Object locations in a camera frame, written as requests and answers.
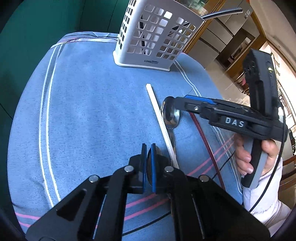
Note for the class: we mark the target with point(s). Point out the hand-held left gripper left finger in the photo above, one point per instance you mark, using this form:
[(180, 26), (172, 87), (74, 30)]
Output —
[(143, 171)]

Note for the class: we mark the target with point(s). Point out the teal base cabinets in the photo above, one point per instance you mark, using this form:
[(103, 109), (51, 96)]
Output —
[(46, 18)]

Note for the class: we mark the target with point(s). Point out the white chopstick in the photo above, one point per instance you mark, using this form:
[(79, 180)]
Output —
[(159, 115), (235, 9)]

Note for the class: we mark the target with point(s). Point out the white plastic utensil holder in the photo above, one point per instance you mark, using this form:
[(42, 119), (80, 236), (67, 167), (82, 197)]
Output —
[(138, 62)]

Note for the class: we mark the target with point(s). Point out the person's right forearm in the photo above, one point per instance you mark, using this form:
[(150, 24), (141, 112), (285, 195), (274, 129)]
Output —
[(266, 201)]

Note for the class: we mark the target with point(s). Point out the silver refrigerator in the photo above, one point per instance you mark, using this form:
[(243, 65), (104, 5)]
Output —
[(222, 30)]

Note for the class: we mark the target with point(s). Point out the person's right hand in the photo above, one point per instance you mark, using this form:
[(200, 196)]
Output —
[(244, 157)]

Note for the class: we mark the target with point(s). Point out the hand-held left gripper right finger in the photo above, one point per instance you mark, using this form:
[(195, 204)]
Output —
[(154, 176)]

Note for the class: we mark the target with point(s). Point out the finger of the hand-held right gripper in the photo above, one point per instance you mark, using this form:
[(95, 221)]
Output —
[(201, 99), (192, 109)]

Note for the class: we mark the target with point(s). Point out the blue striped cloth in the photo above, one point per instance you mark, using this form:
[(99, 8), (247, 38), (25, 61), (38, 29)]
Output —
[(92, 104)]

